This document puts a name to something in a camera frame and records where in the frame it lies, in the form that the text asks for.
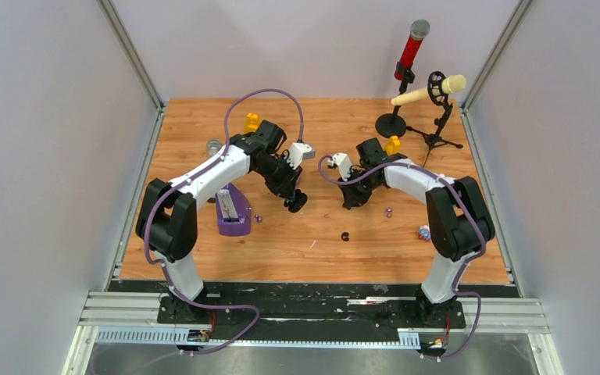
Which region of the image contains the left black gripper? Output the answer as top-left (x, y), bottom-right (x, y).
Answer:
top-left (255, 155), bottom-right (303, 203)

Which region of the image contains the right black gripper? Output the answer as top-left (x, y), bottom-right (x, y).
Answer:
top-left (336, 168), bottom-right (380, 209)

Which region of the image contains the black earbud charging case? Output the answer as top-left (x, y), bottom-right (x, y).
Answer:
top-left (284, 189), bottom-right (308, 213)

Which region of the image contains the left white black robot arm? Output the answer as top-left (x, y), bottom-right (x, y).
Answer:
top-left (135, 120), bottom-right (315, 323)

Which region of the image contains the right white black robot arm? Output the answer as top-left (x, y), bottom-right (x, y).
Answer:
top-left (327, 138), bottom-right (495, 327)

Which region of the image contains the colourful toy block pile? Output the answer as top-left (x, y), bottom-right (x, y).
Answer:
top-left (384, 135), bottom-right (401, 155)

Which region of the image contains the purple stapler box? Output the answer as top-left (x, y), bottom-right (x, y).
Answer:
top-left (215, 184), bottom-right (252, 237)

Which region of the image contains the yellow green toy block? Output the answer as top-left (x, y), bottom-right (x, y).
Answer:
top-left (243, 112), bottom-right (263, 134)

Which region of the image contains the clear glitter tube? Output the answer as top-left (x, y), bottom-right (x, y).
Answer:
top-left (206, 138), bottom-right (223, 158)

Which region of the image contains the black tripod mic stand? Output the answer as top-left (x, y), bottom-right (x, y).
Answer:
top-left (406, 71), bottom-right (463, 166)

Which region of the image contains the cream microphone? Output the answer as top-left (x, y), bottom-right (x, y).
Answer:
top-left (391, 75), bottom-right (467, 106)

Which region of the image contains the red microphone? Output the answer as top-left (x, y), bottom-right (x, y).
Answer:
top-left (395, 19), bottom-right (430, 80)

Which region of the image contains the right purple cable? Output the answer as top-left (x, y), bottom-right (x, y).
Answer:
top-left (318, 155), bottom-right (488, 362)

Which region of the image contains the purple cable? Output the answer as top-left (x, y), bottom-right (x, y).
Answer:
top-left (143, 88), bottom-right (305, 375)
top-left (318, 155), bottom-right (488, 362)

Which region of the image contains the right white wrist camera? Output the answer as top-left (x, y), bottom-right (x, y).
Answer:
top-left (327, 152), bottom-right (353, 181)

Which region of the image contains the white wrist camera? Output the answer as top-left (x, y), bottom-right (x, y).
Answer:
top-left (327, 152), bottom-right (353, 181)
top-left (286, 142), bottom-right (316, 170)

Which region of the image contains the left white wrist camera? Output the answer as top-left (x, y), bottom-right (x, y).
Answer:
top-left (286, 142), bottom-right (316, 170)

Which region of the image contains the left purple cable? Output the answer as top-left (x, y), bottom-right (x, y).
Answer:
top-left (143, 88), bottom-right (305, 375)

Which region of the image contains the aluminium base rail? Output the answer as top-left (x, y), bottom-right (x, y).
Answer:
top-left (62, 279), bottom-right (563, 374)

